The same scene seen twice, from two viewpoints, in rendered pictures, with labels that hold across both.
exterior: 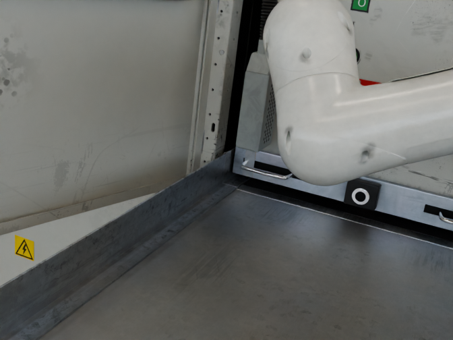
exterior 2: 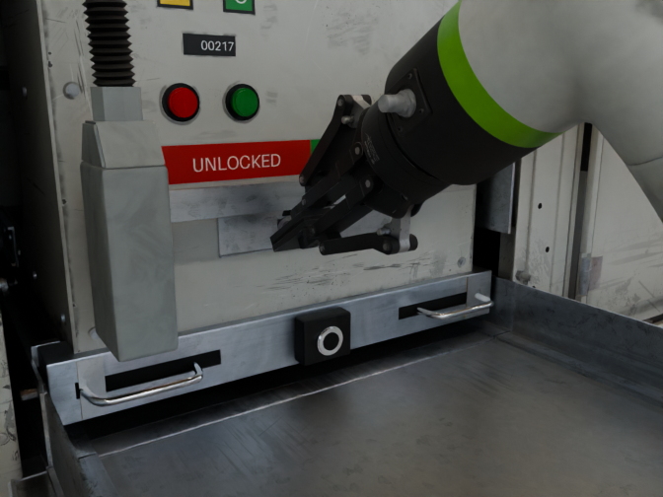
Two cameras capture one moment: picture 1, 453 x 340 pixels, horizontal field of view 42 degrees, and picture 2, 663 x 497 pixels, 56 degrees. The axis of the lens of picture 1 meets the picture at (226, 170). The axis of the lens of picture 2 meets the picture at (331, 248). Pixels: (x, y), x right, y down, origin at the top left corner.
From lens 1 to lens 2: 0.72 m
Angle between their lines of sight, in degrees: 53
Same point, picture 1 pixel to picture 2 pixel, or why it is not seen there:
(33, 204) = not seen: outside the picture
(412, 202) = (384, 314)
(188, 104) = not seen: outside the picture
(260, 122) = (171, 280)
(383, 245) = (423, 394)
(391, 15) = (293, 15)
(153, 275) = not seen: outside the picture
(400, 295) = (590, 452)
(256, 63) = (120, 144)
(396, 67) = (318, 107)
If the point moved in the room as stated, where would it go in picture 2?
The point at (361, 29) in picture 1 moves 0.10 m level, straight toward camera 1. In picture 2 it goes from (250, 47) to (324, 40)
